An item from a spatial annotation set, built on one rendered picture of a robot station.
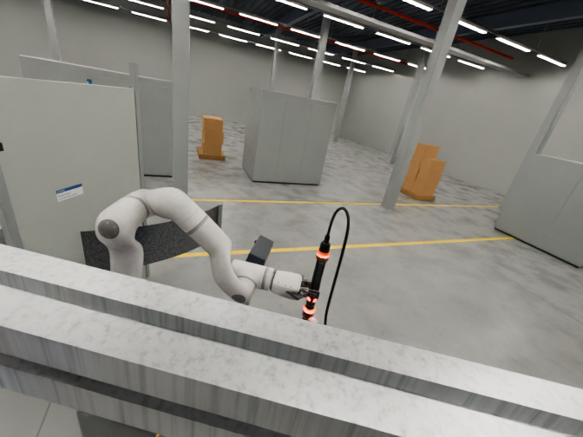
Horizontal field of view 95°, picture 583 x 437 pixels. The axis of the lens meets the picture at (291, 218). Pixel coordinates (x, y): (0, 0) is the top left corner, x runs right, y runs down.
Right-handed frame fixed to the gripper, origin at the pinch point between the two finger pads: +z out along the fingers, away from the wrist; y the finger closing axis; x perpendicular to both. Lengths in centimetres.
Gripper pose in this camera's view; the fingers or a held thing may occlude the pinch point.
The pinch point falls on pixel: (314, 290)
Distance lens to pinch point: 100.4
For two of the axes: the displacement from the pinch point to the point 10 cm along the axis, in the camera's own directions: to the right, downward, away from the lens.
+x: 1.7, -9.0, -4.0
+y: -1.6, 3.8, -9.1
